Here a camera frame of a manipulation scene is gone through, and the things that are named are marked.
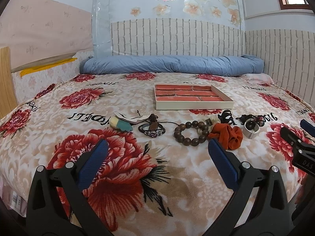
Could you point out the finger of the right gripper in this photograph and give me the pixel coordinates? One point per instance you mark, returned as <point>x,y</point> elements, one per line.
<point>305,125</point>
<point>303,153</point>

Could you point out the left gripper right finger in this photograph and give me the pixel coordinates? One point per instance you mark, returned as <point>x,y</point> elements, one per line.
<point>258,205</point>

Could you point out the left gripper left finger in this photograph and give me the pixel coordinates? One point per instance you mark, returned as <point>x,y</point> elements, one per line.
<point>56,204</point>

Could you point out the orange fabric scrunchie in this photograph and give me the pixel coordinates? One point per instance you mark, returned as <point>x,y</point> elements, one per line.
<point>229,137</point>

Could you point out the black hair claw clip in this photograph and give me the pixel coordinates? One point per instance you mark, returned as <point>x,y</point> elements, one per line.
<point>226,117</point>

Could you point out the cream ruffled scrunchie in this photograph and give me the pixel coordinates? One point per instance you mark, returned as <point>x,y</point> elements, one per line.
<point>210,122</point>

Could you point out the cream and teal felt piece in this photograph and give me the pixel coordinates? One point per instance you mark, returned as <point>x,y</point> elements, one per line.
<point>124,122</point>

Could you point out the pink pillow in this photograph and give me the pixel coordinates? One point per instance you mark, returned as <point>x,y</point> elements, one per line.
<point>261,78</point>

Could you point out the blue rolled duvet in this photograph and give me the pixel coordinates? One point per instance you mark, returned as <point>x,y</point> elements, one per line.
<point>127,64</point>

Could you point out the floral fleece blanket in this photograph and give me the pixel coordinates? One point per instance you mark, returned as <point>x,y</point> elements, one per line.
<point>150,184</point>

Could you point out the yellow sheet edge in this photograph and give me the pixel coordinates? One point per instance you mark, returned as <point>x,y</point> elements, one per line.
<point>37,68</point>

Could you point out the white tray brick-pattern base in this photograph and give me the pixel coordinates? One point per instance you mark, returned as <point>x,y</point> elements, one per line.
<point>190,97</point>

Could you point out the clear plastic bag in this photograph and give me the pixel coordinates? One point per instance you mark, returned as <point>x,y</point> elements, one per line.
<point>101,35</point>

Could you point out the wooden bed frame post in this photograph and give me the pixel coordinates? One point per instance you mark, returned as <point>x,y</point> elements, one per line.
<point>8,98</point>

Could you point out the pink mattress against wall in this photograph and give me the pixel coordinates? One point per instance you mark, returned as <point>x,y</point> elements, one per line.
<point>40,29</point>

